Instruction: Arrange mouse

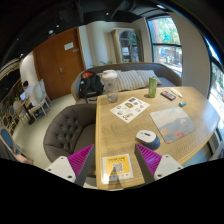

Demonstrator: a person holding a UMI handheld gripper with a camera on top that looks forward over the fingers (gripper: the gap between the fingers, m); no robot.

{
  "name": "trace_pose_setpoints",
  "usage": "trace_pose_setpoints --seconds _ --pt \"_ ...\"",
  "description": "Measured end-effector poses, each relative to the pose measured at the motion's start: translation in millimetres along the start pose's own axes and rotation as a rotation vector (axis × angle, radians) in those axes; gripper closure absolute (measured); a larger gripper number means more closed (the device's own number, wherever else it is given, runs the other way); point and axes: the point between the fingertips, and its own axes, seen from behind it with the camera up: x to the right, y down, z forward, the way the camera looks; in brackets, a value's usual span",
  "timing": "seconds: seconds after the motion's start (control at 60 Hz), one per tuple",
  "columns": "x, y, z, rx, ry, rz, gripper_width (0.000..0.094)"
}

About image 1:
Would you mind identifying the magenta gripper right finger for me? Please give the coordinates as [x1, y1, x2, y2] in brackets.
[135, 144, 182, 184]

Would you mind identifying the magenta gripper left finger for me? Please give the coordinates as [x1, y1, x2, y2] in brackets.
[46, 145, 95, 186]

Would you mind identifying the white and blue computer mouse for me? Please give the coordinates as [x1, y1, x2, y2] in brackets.
[136, 130, 160, 150]

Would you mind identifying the pastel printed mouse pad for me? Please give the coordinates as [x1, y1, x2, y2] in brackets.
[150, 107, 196, 144]

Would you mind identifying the yellow QR code sticker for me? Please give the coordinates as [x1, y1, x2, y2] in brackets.
[102, 154, 134, 184]

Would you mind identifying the grey tufted armchair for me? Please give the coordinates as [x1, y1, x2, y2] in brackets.
[42, 103, 98, 179]

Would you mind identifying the white sticker sheet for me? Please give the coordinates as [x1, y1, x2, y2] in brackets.
[111, 97, 149, 123]

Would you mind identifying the small teal eraser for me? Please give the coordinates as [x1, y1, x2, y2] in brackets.
[179, 101, 187, 107]

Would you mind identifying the black rectangular case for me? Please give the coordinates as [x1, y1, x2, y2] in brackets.
[161, 91, 176, 101]

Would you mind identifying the white pen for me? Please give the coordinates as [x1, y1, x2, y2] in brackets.
[170, 88, 183, 98]

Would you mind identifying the white wooden chair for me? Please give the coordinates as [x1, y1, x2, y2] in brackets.
[29, 83, 47, 115]

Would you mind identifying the blue round-back chair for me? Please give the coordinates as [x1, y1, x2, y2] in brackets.
[0, 128, 16, 152]

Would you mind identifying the black backpack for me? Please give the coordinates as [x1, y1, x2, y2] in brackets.
[79, 71, 103, 101]

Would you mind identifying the green tumbler cup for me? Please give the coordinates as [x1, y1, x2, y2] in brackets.
[148, 78, 157, 98]

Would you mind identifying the seated person in white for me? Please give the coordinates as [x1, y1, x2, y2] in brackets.
[23, 81, 38, 106]

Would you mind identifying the striped cushion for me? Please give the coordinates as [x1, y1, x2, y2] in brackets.
[117, 70, 145, 91]

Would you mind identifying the grey curved sofa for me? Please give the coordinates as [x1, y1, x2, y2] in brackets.
[71, 62, 182, 103]

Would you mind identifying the orange wooden door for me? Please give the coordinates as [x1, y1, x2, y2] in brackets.
[33, 28, 85, 100]

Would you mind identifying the arched glass cabinet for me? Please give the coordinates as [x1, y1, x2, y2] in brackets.
[111, 28, 144, 63]

